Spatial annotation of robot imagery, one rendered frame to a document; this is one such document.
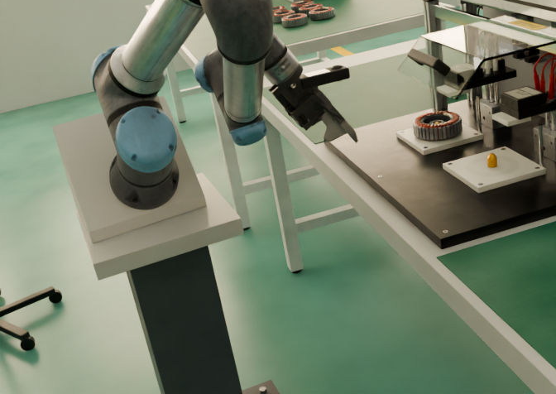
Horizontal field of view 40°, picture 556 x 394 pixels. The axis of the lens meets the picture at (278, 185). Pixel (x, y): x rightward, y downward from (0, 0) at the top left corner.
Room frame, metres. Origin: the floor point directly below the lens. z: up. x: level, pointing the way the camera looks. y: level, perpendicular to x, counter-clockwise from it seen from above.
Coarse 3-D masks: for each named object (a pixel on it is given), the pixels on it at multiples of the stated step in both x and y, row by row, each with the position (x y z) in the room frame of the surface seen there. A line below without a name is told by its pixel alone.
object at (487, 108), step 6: (480, 102) 1.69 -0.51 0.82; (486, 102) 1.68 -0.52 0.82; (492, 102) 1.67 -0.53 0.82; (486, 108) 1.66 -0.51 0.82; (492, 108) 1.64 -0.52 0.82; (498, 108) 1.64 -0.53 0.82; (486, 114) 1.66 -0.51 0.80; (486, 120) 1.66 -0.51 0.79; (492, 120) 1.64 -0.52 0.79; (486, 126) 1.66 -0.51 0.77; (492, 126) 1.64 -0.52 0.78; (498, 126) 1.64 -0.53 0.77; (504, 126) 1.64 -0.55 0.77
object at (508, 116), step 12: (504, 96) 1.44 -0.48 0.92; (516, 96) 1.41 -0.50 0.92; (528, 96) 1.40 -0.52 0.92; (540, 96) 1.40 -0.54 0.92; (504, 108) 1.44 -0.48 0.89; (516, 108) 1.40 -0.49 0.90; (528, 108) 1.40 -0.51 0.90; (540, 108) 1.40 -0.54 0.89; (552, 108) 1.40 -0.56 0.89; (504, 120) 1.40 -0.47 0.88; (516, 120) 1.39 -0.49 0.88; (528, 120) 1.40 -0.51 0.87; (552, 120) 1.44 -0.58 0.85
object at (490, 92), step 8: (480, 72) 1.64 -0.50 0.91; (496, 72) 1.65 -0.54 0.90; (504, 72) 1.65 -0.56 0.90; (512, 72) 1.65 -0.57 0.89; (472, 80) 1.64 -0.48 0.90; (480, 80) 1.64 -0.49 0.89; (488, 80) 1.64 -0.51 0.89; (496, 80) 1.64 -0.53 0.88; (472, 88) 1.63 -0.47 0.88; (488, 88) 1.70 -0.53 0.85; (496, 88) 1.65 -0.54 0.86; (448, 96) 1.63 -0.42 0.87; (488, 96) 1.70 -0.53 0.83; (496, 96) 1.65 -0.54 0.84
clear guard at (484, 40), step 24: (480, 24) 1.46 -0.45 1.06; (504, 24) 1.43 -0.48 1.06; (552, 24) 1.36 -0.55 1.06; (432, 48) 1.39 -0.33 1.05; (456, 48) 1.32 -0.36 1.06; (480, 48) 1.29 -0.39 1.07; (504, 48) 1.27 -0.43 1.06; (528, 48) 1.24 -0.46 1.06; (408, 72) 1.41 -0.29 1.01; (432, 72) 1.33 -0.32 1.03; (456, 72) 1.27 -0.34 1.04; (456, 96) 1.22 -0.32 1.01
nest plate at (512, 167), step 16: (464, 160) 1.47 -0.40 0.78; (480, 160) 1.45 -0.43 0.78; (512, 160) 1.42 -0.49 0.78; (528, 160) 1.41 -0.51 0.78; (464, 176) 1.39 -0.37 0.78; (480, 176) 1.37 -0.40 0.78; (496, 176) 1.36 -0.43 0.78; (512, 176) 1.35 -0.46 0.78; (528, 176) 1.35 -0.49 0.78; (480, 192) 1.33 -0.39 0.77
